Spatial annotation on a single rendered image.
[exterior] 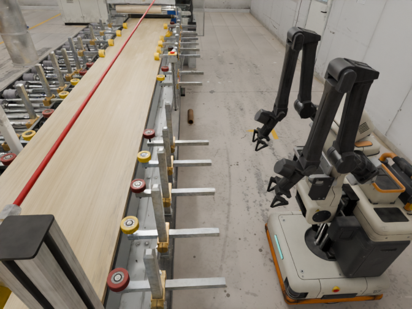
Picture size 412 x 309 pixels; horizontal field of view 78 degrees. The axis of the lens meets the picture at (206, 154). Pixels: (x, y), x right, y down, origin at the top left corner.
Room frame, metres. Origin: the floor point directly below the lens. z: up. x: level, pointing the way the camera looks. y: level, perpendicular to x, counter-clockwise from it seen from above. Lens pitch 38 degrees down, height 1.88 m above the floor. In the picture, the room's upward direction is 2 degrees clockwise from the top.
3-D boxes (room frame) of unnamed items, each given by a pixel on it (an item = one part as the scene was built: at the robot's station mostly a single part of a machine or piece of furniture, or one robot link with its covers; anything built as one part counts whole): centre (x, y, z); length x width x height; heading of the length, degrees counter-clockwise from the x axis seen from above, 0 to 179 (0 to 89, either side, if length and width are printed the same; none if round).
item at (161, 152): (0.93, 0.21, 0.92); 0.04 x 0.04 x 0.48; 4
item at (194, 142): (1.47, 0.20, 0.81); 0.43 x 0.03 x 0.04; 94
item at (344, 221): (0.98, -0.70, 0.68); 0.28 x 0.27 x 0.25; 4
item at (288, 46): (1.23, -0.39, 1.40); 0.11 x 0.06 x 0.43; 4
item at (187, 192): (0.98, 0.16, 0.83); 0.43 x 0.03 x 0.04; 94
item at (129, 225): (0.71, 0.34, 0.85); 0.08 x 0.08 x 0.11
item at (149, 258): (0.43, 0.17, 0.90); 0.04 x 0.04 x 0.48; 4
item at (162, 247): (0.71, 0.19, 0.81); 0.14 x 0.06 x 0.05; 4
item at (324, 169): (1.03, -0.57, 0.99); 0.28 x 0.16 x 0.22; 4
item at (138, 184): (0.96, 0.36, 0.85); 0.08 x 0.08 x 0.11
